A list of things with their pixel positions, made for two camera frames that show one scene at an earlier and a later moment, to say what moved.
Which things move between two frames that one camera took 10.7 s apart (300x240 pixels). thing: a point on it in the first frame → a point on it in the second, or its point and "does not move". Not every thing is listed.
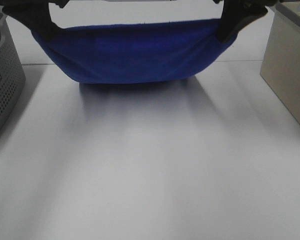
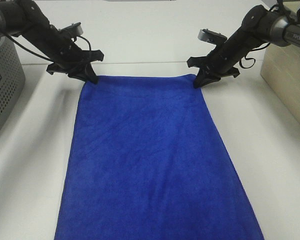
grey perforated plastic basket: (7, 79) does not move
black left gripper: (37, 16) → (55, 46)
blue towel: (134, 52) → (146, 160)
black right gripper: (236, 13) → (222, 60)
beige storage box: (286, 64) does not move
